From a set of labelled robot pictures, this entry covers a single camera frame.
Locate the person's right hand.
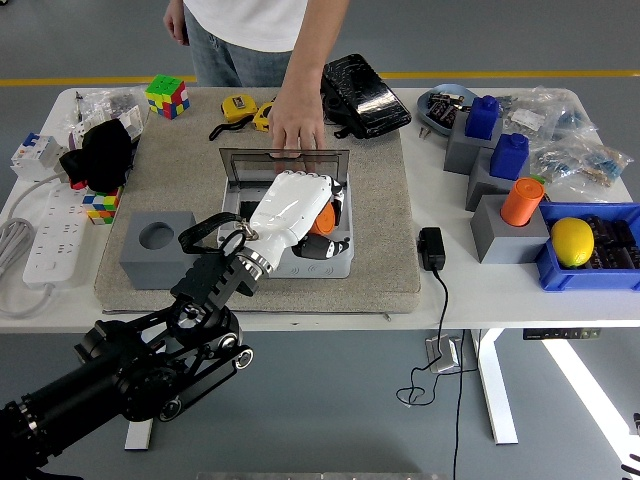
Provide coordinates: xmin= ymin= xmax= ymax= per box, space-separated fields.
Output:
xmin=163 ymin=0 xmax=192 ymax=47

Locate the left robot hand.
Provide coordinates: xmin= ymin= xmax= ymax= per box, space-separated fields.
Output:
xmin=246 ymin=169 xmax=352 ymax=267

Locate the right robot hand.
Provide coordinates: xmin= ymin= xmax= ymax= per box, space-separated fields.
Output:
xmin=619 ymin=412 xmax=640 ymax=480

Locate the person's left hand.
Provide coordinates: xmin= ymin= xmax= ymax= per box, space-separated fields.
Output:
xmin=269 ymin=91 xmax=329 ymax=174

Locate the orange cylinder battery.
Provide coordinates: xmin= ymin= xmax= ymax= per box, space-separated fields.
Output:
xmin=500 ymin=177 xmax=545 ymax=227
xmin=308 ymin=205 xmax=338 ymax=237

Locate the smoky transparent box lid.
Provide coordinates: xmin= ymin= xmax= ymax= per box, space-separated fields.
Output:
xmin=218 ymin=147 xmax=351 ymax=190

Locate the grey plastic junction box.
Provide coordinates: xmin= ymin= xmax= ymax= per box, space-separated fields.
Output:
xmin=216 ymin=178 xmax=355 ymax=280

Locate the blue block battery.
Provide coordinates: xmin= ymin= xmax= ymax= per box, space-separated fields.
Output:
xmin=489 ymin=132 xmax=530 ymax=182
xmin=464 ymin=95 xmax=503 ymax=140

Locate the yellow tape measure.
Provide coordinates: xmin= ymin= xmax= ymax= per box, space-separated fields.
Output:
xmin=208 ymin=94 xmax=260 ymax=142
xmin=252 ymin=101 xmax=276 ymax=133

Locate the person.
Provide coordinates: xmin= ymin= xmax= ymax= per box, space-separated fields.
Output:
xmin=182 ymin=0 xmax=311 ymax=89

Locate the multicoloured puzzle cube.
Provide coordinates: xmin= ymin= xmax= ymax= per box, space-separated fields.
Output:
xmin=82 ymin=187 xmax=123 ymax=226
xmin=144 ymin=73 xmax=191 ymax=121

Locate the grey-brown mat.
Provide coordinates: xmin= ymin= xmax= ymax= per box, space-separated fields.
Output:
xmin=93 ymin=87 xmax=422 ymax=315

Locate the clear bag of small parts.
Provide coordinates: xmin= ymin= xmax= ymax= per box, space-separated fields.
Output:
xmin=64 ymin=87 xmax=151 ymax=146

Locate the black table control panel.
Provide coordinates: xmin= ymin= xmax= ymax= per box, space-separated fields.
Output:
xmin=522 ymin=327 xmax=602 ymax=341

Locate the blue-grey dish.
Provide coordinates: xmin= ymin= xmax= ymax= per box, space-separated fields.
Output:
xmin=416 ymin=83 xmax=481 ymax=137

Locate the dark electronic components heap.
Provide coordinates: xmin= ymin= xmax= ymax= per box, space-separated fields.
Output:
xmin=427 ymin=92 xmax=467 ymax=126

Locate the white table leg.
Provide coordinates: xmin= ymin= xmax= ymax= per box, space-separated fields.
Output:
xmin=469 ymin=328 xmax=519 ymax=446
xmin=123 ymin=330 xmax=169 ymax=451

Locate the blue plastic bin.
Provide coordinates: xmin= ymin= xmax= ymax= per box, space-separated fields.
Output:
xmin=533 ymin=201 xmax=640 ymax=294

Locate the black cloth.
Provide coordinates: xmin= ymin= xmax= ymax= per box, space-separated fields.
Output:
xmin=58 ymin=118 xmax=137 ymax=194

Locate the grey block with round hole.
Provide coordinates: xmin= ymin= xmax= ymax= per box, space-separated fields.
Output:
xmin=118 ymin=210 xmax=198 ymax=291

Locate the grey holder block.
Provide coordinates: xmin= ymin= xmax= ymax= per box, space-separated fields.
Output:
xmin=443 ymin=115 xmax=504 ymax=176
xmin=470 ymin=194 xmax=551 ymax=265
xmin=465 ymin=147 xmax=531 ymax=213

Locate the black capacitors heap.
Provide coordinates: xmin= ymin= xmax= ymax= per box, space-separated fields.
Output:
xmin=579 ymin=213 xmax=640 ymax=271

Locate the yellow lemon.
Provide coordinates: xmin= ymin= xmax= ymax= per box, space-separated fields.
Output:
xmin=550 ymin=217 xmax=596 ymax=269

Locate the white circuit breaker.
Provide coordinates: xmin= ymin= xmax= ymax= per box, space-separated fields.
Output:
xmin=10 ymin=132 xmax=69 ymax=182

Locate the clear bag with white label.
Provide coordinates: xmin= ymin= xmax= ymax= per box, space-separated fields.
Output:
xmin=499 ymin=85 xmax=599 ymax=146

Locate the white power strip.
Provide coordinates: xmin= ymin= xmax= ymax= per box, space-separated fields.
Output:
xmin=22 ymin=183 xmax=94 ymax=290

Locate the clear bag of components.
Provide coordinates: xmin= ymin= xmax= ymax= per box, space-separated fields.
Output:
xmin=529 ymin=137 xmax=591 ymax=185
xmin=574 ymin=144 xmax=635 ymax=190

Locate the black pouch with strap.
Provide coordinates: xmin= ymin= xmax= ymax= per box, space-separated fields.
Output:
xmin=319 ymin=53 xmax=413 ymax=140

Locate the black power adapter with cord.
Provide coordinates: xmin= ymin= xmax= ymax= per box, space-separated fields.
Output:
xmin=396 ymin=226 xmax=450 ymax=407

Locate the black hanging cable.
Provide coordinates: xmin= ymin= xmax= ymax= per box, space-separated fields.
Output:
xmin=451 ymin=328 xmax=481 ymax=480

